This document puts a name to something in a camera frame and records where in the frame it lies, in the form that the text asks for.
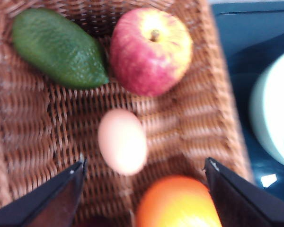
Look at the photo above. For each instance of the red yellow apple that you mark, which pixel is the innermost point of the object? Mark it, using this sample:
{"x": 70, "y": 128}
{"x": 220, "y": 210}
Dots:
{"x": 149, "y": 51}

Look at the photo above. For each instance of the dark red apple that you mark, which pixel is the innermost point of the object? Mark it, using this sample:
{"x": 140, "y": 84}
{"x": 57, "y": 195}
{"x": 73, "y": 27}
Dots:
{"x": 100, "y": 221}

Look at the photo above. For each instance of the dark rectangular tray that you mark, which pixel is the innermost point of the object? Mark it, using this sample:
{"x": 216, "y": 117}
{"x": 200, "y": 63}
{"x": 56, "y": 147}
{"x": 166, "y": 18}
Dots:
{"x": 251, "y": 33}

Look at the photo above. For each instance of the beige egg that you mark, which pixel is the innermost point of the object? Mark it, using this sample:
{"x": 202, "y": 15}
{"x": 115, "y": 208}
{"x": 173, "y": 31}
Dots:
{"x": 122, "y": 141}

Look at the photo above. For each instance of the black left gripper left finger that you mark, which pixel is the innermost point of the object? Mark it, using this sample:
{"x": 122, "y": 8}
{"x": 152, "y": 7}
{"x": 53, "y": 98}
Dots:
{"x": 52, "y": 204}

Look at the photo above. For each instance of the green avocado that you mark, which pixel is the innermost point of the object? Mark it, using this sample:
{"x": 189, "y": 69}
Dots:
{"x": 58, "y": 50}

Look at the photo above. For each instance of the green ceramic bowl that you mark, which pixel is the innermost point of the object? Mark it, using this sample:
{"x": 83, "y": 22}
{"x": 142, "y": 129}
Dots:
{"x": 267, "y": 109}

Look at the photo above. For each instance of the orange fruit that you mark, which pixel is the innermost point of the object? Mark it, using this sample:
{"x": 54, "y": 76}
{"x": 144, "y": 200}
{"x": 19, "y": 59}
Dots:
{"x": 177, "y": 201}

